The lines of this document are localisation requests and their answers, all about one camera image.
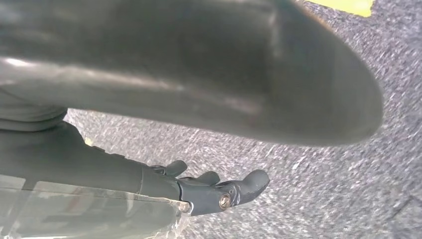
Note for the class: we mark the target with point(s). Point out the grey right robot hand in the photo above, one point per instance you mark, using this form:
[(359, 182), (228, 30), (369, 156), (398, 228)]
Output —
[(165, 66)]

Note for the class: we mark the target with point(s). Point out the yellow floor tape marking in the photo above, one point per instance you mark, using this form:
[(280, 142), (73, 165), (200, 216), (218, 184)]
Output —
[(346, 6)]

